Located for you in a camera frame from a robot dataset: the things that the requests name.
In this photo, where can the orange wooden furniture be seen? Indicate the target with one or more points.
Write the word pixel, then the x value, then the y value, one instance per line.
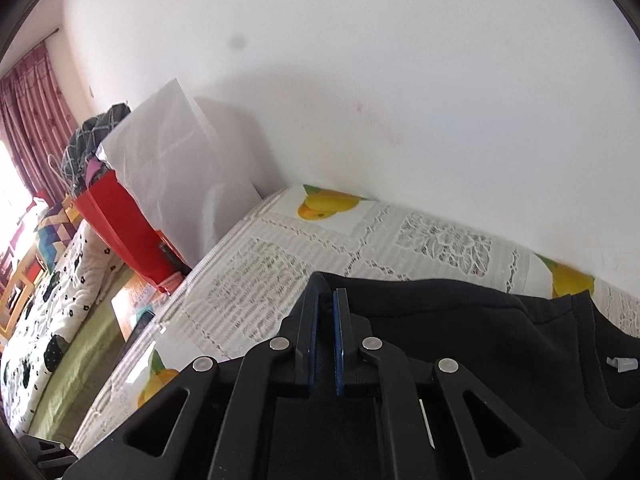
pixel 15 290

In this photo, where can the small white garment tag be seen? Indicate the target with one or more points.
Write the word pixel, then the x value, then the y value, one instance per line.
pixel 620 363

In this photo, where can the black garment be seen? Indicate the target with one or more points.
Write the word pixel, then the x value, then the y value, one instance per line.
pixel 475 320

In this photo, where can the white paper bag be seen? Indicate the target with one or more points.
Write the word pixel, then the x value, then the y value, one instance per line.
pixel 170 170

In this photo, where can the red paper bag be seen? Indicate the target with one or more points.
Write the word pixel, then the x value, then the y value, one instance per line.
pixel 125 225

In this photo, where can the lace fruit print tablecloth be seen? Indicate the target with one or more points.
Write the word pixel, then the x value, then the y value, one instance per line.
pixel 280 270

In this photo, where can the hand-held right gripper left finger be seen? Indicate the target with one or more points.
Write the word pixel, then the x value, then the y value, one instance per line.
pixel 313 360

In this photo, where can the pink cloth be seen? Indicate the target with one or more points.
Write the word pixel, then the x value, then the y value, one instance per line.
pixel 94 169

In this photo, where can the orange printed box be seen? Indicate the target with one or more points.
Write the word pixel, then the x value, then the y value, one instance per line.
pixel 135 300

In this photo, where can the red patterned curtain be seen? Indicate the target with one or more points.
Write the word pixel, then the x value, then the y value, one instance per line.
pixel 35 110

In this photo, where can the dark checked cloth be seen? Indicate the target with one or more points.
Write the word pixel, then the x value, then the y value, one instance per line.
pixel 87 145

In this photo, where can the green bed sheet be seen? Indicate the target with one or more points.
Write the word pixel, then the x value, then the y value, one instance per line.
pixel 85 355

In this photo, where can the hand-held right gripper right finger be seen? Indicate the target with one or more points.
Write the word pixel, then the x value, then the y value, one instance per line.
pixel 340 360

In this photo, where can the white quilt with black flowers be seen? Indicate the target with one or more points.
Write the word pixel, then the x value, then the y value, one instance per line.
pixel 65 300

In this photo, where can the colourful geometric cushion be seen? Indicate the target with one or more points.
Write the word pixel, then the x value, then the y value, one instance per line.
pixel 52 232

